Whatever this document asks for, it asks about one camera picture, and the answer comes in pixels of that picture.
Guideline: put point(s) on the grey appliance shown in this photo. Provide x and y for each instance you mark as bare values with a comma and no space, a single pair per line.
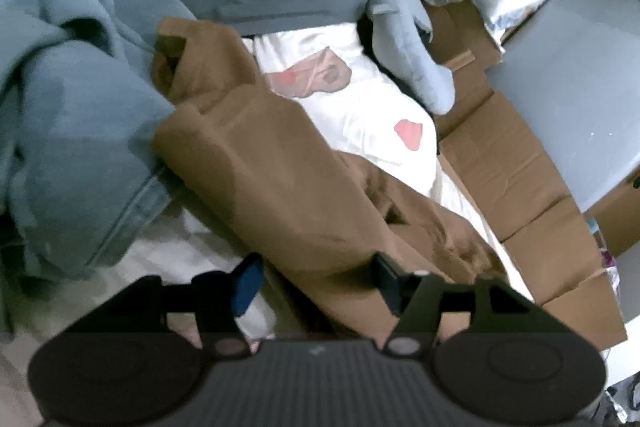
575,82

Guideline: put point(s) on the white bear-print blanket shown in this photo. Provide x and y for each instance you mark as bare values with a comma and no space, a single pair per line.
360,117

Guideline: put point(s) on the grey neck pillow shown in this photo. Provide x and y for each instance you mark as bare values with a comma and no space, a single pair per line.
405,47

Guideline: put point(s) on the blue denim garment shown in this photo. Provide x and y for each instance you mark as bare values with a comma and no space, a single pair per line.
75,132

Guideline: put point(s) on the flattened cardboard box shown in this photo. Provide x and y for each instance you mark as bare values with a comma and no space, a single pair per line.
500,157

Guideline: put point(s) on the upright cardboard sheet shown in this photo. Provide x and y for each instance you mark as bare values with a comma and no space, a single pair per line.
617,217

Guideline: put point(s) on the brown printed t-shirt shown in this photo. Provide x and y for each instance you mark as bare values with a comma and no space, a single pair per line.
280,167

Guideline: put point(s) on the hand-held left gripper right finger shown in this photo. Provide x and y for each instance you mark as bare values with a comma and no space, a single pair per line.
387,282

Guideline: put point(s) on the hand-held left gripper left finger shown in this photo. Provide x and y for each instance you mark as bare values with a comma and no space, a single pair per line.
248,282

